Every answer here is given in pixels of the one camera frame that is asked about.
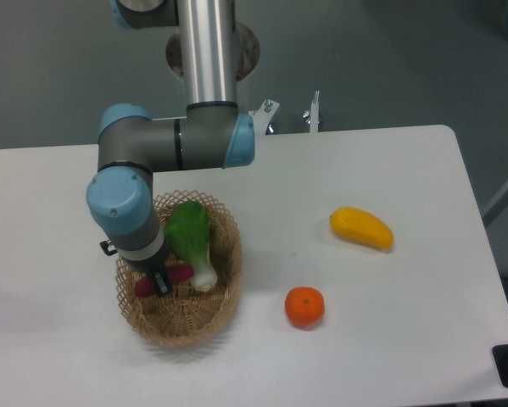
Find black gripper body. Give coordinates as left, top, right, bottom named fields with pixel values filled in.
left=99, top=240, right=170, bottom=275

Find purple sweet potato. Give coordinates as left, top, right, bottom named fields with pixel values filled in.
left=134, top=265, right=194, bottom=298

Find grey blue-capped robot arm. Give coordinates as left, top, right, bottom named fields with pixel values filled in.
left=86, top=1, right=255, bottom=297

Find woven wicker basket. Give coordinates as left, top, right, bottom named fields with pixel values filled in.
left=116, top=191, right=243, bottom=348

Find green bok choy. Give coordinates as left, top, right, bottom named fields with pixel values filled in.
left=165, top=201, right=218, bottom=293

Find orange tangerine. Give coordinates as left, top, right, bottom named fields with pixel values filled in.
left=284, top=287, right=325, bottom=327

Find yellow mango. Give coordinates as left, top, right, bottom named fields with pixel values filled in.
left=329, top=207, right=394, bottom=250

